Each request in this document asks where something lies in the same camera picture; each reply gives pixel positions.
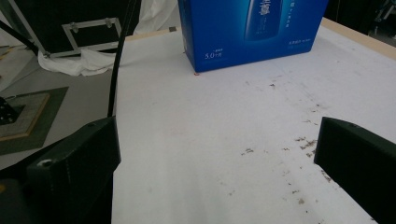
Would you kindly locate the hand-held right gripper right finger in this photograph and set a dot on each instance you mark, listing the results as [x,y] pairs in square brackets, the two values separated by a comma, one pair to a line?
[361,158]

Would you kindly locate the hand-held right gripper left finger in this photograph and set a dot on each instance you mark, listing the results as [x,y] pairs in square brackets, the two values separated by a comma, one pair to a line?
[74,174]

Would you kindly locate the green floor mat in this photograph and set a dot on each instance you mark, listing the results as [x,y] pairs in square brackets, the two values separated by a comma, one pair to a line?
[49,115]

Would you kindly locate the black stand base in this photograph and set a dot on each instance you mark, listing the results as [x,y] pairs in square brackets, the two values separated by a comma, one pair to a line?
[7,112]

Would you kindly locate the white cloth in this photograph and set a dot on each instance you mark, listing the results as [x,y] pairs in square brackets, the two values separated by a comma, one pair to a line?
[90,63]

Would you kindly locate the white table cover sheet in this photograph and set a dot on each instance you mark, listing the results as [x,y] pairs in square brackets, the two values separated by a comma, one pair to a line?
[202,130]

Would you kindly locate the metal stand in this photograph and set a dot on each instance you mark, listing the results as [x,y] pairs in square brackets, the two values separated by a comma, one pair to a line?
[384,12]

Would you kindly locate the black aluminium-trimmed flight case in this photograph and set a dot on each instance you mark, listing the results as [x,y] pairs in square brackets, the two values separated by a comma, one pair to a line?
[46,15]

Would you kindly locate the blue cardboard box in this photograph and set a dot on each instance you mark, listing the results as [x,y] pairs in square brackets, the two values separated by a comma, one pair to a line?
[218,31]

